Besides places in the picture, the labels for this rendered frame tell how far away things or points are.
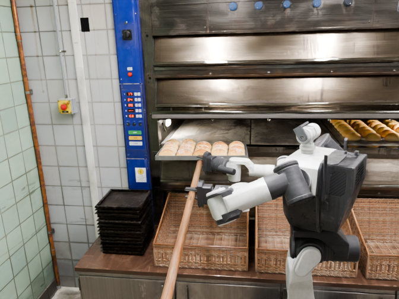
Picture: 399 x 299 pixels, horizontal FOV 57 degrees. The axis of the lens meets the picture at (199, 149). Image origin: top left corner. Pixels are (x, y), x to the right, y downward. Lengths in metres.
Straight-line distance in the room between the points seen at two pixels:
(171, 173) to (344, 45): 1.35
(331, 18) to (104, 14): 1.36
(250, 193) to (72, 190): 1.77
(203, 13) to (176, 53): 0.29
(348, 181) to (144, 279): 1.36
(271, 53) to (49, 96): 1.49
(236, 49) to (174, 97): 0.49
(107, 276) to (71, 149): 0.92
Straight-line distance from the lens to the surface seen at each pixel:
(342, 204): 1.50
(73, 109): 2.60
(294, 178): 1.35
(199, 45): 2.38
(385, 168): 2.63
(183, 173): 2.53
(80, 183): 2.81
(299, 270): 1.70
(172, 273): 1.16
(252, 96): 2.36
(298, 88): 2.39
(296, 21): 2.37
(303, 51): 2.36
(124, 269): 2.33
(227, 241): 2.50
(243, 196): 1.34
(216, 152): 2.19
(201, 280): 2.25
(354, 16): 2.43
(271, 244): 2.50
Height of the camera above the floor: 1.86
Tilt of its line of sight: 17 degrees down
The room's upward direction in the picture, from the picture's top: 2 degrees counter-clockwise
